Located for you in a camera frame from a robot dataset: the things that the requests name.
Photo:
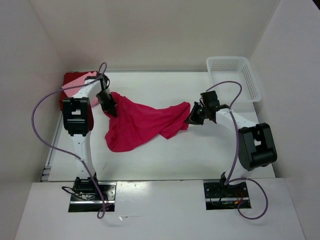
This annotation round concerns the pink t shirt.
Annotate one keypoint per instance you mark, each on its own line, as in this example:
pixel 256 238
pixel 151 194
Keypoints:
pixel 79 81

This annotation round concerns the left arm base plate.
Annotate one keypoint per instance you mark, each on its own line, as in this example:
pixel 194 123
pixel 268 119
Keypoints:
pixel 89 199

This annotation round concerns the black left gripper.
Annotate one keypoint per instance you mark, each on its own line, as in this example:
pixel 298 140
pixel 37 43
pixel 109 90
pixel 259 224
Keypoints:
pixel 111 105

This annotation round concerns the magenta t shirt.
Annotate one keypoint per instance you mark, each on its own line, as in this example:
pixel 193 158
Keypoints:
pixel 136 124

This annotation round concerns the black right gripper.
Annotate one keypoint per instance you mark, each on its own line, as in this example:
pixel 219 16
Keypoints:
pixel 193 118

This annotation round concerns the dark red t shirt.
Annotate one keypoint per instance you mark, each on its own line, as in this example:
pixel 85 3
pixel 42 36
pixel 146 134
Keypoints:
pixel 69 77

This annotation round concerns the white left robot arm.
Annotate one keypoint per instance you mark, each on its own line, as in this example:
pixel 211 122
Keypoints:
pixel 78 121

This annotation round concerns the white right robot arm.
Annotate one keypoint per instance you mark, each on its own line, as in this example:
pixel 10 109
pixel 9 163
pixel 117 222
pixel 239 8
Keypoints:
pixel 255 147

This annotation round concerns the white plastic laundry basket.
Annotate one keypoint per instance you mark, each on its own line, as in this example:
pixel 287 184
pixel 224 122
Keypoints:
pixel 230 69

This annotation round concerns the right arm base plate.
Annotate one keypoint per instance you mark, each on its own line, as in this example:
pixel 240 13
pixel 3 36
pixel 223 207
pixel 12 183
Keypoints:
pixel 218 198

